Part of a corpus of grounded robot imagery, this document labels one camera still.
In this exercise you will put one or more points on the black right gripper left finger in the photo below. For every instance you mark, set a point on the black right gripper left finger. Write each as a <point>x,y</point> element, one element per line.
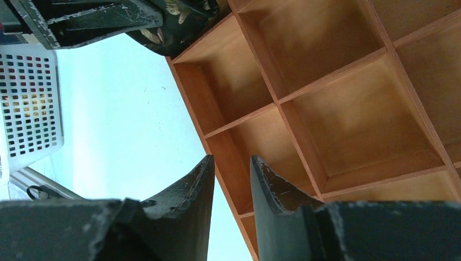
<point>174,224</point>

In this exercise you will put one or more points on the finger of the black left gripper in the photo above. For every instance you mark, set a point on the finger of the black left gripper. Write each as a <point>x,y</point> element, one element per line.
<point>72,24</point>

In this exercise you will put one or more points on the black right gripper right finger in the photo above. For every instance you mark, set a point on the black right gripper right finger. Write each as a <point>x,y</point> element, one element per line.
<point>292,225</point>

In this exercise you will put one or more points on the black gold floral tie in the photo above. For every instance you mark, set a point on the black gold floral tie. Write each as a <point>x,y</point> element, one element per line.
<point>184,23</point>

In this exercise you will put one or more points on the wooden compartment tray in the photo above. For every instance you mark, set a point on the wooden compartment tray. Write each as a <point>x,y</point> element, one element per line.
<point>347,100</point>

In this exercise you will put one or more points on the white plastic basket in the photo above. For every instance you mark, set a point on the white plastic basket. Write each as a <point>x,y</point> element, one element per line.
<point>31,122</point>

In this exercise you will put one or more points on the aluminium frame rail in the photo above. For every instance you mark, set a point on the aluminium frame rail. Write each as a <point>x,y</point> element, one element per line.
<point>39,187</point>

